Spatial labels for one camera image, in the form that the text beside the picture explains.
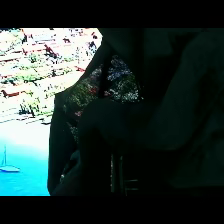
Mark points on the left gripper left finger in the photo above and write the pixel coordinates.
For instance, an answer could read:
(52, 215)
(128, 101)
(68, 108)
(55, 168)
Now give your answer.
(96, 180)

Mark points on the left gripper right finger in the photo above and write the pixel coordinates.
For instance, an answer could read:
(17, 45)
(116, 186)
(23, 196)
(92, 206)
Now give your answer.
(131, 185)

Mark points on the black T-shirt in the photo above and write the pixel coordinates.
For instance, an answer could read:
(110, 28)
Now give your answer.
(166, 110)

